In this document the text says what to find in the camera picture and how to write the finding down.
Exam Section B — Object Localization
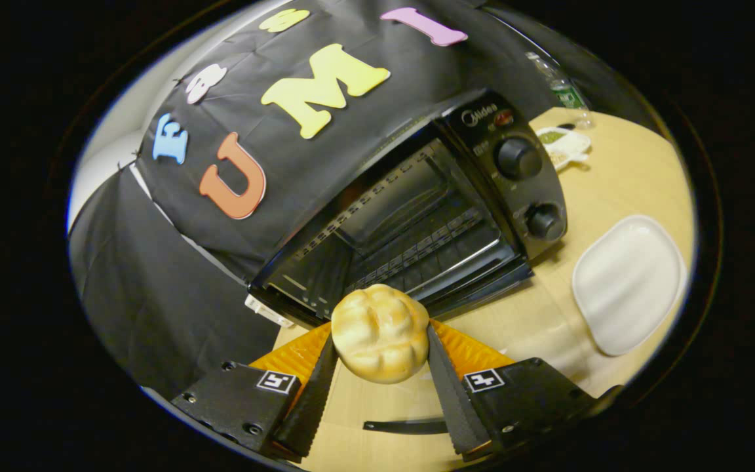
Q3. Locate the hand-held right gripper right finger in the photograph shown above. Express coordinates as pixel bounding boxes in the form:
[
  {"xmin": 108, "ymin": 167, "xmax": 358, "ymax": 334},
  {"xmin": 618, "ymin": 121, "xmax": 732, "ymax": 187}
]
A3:
[{"xmin": 427, "ymin": 318, "xmax": 604, "ymax": 463}]

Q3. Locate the white divided dish with grains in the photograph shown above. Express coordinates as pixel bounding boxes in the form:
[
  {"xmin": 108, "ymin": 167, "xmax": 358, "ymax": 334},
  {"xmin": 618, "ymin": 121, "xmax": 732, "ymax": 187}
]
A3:
[{"xmin": 535, "ymin": 126, "xmax": 592, "ymax": 172}]

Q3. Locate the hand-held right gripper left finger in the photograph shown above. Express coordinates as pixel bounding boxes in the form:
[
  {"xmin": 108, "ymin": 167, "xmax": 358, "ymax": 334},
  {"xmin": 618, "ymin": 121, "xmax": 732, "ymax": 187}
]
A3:
[{"xmin": 171, "ymin": 321, "xmax": 339, "ymax": 460}]

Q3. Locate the white square plate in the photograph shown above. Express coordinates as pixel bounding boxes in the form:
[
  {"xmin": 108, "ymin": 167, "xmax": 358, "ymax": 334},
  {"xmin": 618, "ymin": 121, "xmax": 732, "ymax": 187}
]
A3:
[{"xmin": 571, "ymin": 214, "xmax": 688, "ymax": 357}]

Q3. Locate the clear plastic water bottle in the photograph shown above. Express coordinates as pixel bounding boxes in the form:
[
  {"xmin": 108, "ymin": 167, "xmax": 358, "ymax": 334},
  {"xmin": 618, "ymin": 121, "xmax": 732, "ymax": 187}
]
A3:
[{"xmin": 526, "ymin": 51, "xmax": 594, "ymax": 128}]

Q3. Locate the black electric oven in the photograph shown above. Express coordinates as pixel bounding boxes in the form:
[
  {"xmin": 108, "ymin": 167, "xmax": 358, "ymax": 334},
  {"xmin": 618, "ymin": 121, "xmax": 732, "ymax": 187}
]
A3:
[{"xmin": 248, "ymin": 88, "xmax": 568, "ymax": 437}]

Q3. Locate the golden bread roll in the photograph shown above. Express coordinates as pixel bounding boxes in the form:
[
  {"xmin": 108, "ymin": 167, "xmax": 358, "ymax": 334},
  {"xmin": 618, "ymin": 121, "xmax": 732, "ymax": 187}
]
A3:
[{"xmin": 330, "ymin": 283, "xmax": 431, "ymax": 385}]

